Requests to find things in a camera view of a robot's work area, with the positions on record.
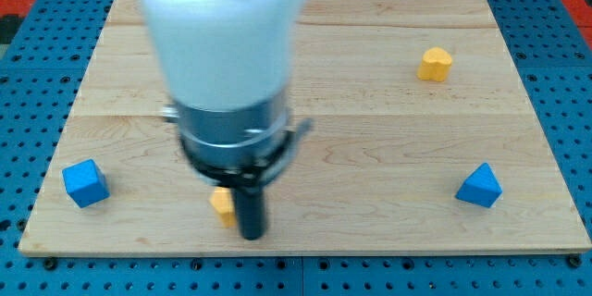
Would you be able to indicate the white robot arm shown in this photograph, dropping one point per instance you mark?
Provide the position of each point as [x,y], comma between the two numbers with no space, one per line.
[227,69]

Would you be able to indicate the blue triangular block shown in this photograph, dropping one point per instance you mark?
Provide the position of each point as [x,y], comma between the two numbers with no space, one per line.
[481,187]

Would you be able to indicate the wooden board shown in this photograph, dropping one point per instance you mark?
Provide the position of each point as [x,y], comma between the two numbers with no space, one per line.
[375,176]

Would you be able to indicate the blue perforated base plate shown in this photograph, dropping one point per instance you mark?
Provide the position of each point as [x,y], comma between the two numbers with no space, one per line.
[40,75]

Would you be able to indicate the yellow heart block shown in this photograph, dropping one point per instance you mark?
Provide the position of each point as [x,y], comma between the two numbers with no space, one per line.
[435,65]

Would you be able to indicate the yellow hexagon block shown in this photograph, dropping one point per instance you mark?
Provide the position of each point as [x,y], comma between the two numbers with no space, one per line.
[221,201]

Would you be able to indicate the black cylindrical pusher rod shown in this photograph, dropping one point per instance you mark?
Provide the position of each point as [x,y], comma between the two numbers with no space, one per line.
[250,211]

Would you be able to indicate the blue cube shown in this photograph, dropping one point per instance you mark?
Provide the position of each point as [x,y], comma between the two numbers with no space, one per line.
[85,183]

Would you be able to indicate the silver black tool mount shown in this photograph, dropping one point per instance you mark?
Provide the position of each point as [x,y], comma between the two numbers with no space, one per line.
[246,147]

